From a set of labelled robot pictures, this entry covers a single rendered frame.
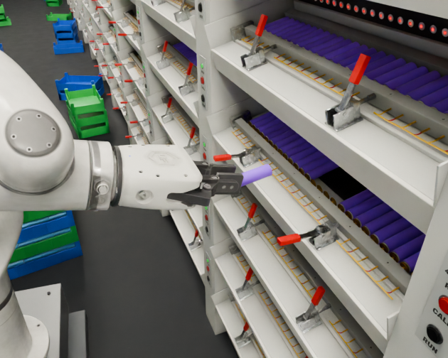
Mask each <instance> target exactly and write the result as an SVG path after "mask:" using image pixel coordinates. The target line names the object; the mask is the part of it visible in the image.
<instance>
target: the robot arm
mask: <svg viewBox="0 0 448 358"><path fill-rule="evenodd" d="M208 165H209V163H208V162H205V161H194V160H192V159H191V157H190V156H189V155H188V153H187V152H186V150H185V149H184V148H183V147H181V146H177V145H154V144H143V145H126V146H111V145H110V143H109V142H107V141H84V140H73V135H72V132H71V130H70V128H69V126H68V124H67V122H66V120H65V119H64V118H63V116H62V115H61V113H60V112H59V111H58V110H57V108H56V107H55V105H54V104H53V103H52V101H50V100H49V98H48V97H47V96H46V95H45V93H44V92H43V91H42V90H41V89H40V87H39V86H38V85H37V84H36V83H35V82H34V81H33V80H32V79H31V78H30V77H29V76H28V74H27V73H26V72H25V71H24V70H23V69H22V68H21V67H20V66H19V65H18V64H17V63H16V62H15V61H14V60H12V59H11V58H10V57H9V56H8V55H7V54H6V53H4V52H2V51H1V50H0V358H46V355H47V353H48V350H49V345H50V338H49V334H48V331H47V329H46V327H45V325H44V324H43V323H42V322H41V321H40V320H38V319H37V318H34V317H31V316H30V315H23V313H22V311H21V308H20V305H19V303H18V300H17V297H16V294H15V292H14V289H13V286H12V284H11V281H10V278H9V274H8V271H7V267H8V265H9V262H10V260H11V257H12V255H13V252H14V249H15V248H16V245H17V242H18V239H19V237H20V233H21V229H22V226H23V211H61V210H92V211H98V210H107V209H108V208H109V206H112V207H116V206H117V205H119V206H124V207H135V208H142V209H151V210H187V209H191V208H194V207H195V206H196V205H201V206H205V207H207V206H209V204H210V199H211V197H214V196H215V195H237V194H238V193H239V192H240V188H241V185H242V181H243V178H244V176H243V174H242V173H235V170H236V166H235V165H234V164H223V163H210V166H208ZM201 183H205V184H203V187H202V189H200V187H201Z"/></svg>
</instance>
